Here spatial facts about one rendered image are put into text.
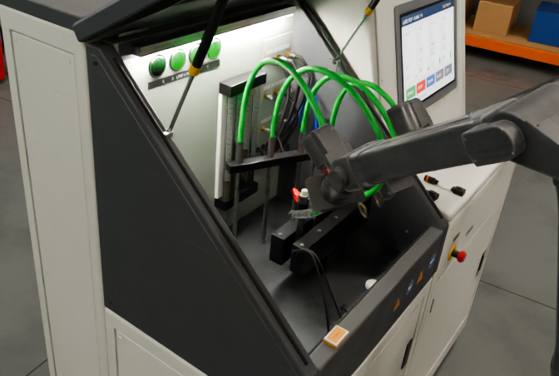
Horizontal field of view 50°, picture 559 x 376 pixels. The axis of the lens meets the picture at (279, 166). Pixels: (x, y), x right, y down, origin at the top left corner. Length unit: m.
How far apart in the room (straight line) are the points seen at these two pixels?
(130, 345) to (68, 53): 0.71
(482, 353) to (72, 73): 2.07
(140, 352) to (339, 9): 1.00
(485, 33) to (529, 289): 3.85
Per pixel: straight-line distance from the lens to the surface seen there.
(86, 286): 1.58
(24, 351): 2.62
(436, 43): 2.00
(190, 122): 1.45
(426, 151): 0.79
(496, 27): 6.63
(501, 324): 2.96
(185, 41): 1.31
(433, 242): 1.61
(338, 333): 1.26
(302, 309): 1.50
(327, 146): 1.02
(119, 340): 1.58
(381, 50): 1.67
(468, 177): 1.89
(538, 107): 0.65
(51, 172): 1.48
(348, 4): 1.64
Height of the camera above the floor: 1.83
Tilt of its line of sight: 29 degrees down
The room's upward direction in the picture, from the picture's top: 6 degrees clockwise
